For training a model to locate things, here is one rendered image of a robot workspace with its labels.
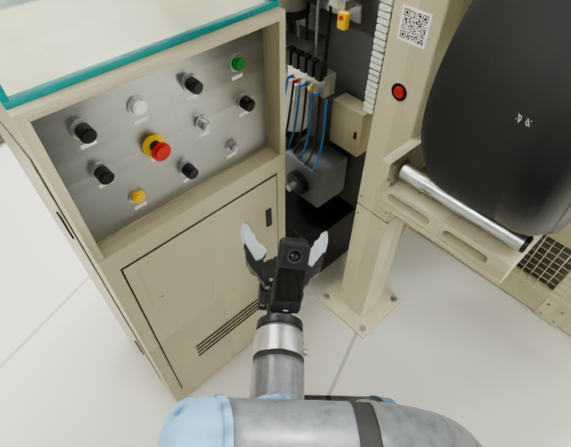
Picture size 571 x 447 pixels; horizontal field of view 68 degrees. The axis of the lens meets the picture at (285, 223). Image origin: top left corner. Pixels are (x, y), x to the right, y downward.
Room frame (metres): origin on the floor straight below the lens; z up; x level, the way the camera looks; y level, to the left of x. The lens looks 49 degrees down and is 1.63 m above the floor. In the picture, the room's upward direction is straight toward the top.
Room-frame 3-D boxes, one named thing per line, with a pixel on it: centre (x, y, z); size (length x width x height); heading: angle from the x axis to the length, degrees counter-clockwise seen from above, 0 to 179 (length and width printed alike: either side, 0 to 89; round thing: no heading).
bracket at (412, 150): (0.93, -0.40, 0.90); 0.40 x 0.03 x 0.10; 133
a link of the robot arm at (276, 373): (0.20, 0.01, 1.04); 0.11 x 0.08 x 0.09; 178
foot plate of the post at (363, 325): (0.97, -0.33, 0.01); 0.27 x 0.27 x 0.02; 43
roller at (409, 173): (0.70, -0.42, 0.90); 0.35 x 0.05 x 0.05; 43
